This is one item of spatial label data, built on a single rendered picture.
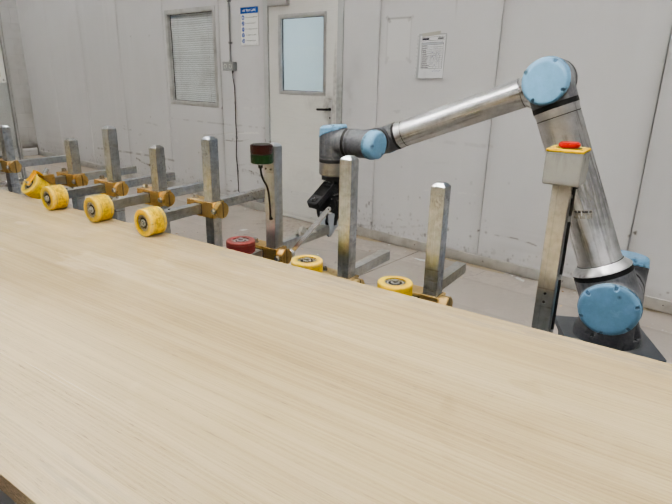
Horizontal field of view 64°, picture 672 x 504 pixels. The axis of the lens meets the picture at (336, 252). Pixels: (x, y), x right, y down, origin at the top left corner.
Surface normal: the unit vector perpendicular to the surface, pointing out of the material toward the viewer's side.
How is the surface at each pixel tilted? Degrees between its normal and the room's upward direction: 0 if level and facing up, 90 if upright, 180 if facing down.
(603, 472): 0
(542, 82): 83
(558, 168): 90
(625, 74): 90
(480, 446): 0
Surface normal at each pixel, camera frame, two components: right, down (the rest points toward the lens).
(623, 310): -0.48, 0.34
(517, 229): -0.65, 0.22
